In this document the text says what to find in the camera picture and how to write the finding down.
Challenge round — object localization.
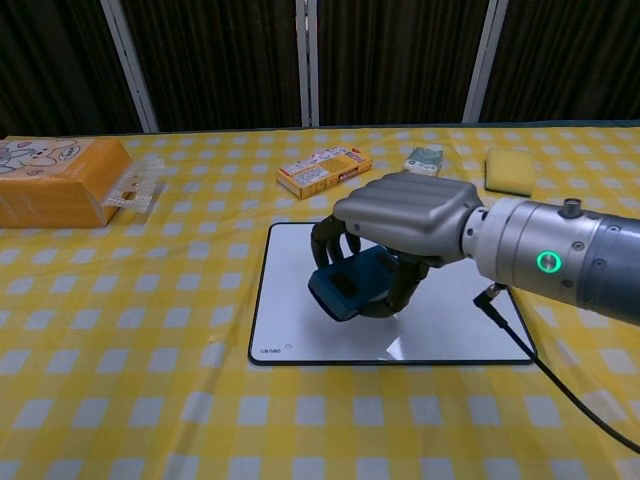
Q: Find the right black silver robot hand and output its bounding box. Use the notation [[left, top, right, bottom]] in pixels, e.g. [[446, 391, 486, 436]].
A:
[[307, 172, 485, 321]]

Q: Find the blue black rectangular object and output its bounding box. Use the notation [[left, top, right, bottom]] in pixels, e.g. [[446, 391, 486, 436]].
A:
[[307, 247, 401, 322]]

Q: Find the white mat board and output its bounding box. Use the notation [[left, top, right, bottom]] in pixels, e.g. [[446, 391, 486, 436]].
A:
[[248, 221, 538, 366]]

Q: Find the small green white packet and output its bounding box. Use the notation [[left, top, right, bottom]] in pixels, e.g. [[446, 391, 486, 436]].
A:
[[403, 144, 445, 177]]

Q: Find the yellow printed snack box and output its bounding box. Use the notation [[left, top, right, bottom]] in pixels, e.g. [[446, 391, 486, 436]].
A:
[[277, 144, 374, 200]]

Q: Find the yellow sponge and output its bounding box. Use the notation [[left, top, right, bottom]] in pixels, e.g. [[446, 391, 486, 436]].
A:
[[483, 147, 535, 197]]

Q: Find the yellow white checked tablecloth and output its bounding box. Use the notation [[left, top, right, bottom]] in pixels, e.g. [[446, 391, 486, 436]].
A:
[[0, 119, 640, 480]]

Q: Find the orange cartoon tissue pack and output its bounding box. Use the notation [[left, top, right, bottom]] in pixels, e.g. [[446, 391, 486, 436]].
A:
[[0, 137, 166, 230]]

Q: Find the white partition post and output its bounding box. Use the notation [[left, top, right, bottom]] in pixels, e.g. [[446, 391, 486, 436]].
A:
[[462, 0, 501, 124], [99, 0, 160, 134], [294, 0, 320, 128]]

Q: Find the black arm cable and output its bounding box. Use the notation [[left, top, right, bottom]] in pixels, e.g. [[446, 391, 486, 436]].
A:
[[472, 283, 640, 451]]

